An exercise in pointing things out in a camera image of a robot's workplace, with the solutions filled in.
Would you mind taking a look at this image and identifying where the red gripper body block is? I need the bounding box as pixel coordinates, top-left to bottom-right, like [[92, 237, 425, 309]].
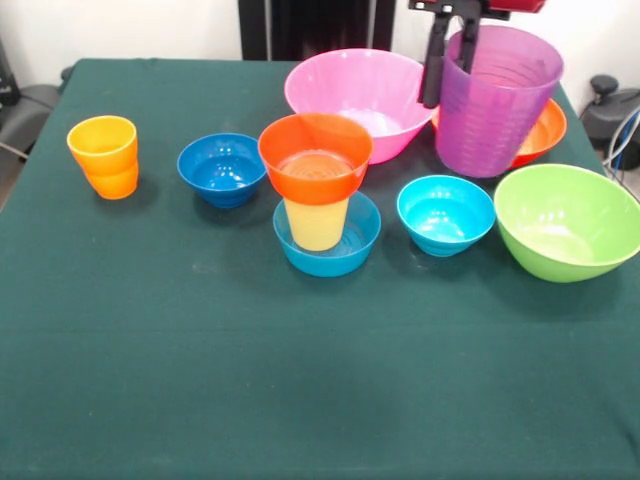
[[407, 0, 546, 21]]

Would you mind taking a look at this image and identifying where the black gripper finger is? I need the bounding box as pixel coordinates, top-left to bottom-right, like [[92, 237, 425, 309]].
[[418, 12, 454, 110], [457, 14, 482, 74]]

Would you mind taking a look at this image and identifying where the large pink bowl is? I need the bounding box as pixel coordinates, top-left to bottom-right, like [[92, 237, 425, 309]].
[[283, 48, 437, 165]]

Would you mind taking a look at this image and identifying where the purple plastic cup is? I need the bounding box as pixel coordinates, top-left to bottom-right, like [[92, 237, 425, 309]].
[[433, 24, 565, 180]]

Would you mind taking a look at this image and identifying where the small cyan bowl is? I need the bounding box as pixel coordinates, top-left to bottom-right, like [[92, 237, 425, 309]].
[[396, 174, 497, 258]]

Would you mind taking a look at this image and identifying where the small orange bowl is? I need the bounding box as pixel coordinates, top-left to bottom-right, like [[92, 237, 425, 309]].
[[257, 112, 375, 206]]

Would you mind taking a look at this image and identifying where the medium blue bowl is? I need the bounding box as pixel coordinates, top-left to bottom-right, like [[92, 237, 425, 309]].
[[272, 191, 383, 279]]

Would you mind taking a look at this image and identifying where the yellow plastic cup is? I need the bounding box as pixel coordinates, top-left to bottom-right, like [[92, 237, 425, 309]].
[[283, 197, 350, 253]]

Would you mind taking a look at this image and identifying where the small dark blue bowl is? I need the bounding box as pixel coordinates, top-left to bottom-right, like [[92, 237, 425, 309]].
[[176, 132, 269, 210]]

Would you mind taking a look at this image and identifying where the large red-orange bowl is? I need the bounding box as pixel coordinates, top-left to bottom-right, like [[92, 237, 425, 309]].
[[430, 97, 568, 172]]

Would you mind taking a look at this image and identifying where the large lime green bowl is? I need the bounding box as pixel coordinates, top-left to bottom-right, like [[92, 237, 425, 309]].
[[493, 163, 640, 284]]

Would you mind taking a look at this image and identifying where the dark green table cloth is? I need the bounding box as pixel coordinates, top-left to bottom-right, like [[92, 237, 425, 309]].
[[0, 58, 640, 480]]

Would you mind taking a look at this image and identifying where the orange plastic cup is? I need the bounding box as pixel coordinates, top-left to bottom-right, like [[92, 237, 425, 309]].
[[66, 115, 140, 201]]

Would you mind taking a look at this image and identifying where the tangle of floor cables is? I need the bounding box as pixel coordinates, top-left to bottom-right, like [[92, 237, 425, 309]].
[[602, 107, 640, 209]]

